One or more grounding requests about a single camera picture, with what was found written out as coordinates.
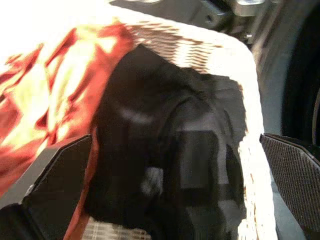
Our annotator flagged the orange cloth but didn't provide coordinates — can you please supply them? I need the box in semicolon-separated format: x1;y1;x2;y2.
0;21;136;240

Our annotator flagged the black cloth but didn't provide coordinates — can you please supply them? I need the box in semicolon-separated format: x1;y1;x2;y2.
84;43;248;240

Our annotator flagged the pale woven laundry basket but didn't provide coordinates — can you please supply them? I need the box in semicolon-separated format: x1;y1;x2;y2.
0;0;278;240

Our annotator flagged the black washer door hinge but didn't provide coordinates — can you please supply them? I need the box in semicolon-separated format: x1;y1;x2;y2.
199;0;266;26

